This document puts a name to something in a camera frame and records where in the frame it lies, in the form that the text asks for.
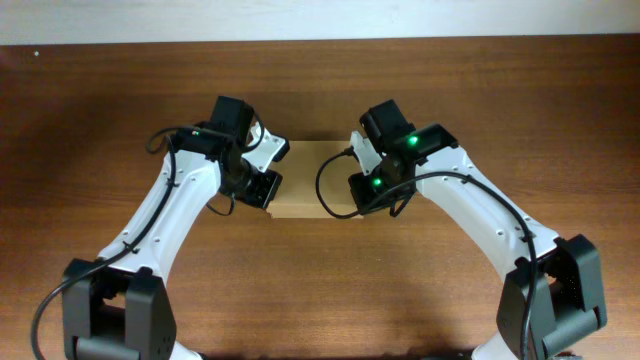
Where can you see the cardboard box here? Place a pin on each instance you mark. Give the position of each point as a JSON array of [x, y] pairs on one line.
[[296, 197]]

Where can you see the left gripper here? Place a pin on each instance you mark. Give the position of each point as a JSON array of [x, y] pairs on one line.
[[265, 188]]

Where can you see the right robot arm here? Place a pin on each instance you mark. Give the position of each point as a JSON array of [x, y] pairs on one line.
[[553, 293]]

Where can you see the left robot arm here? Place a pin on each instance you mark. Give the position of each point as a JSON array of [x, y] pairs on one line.
[[117, 306]]

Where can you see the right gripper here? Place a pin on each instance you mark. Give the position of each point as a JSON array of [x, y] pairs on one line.
[[361, 192]]

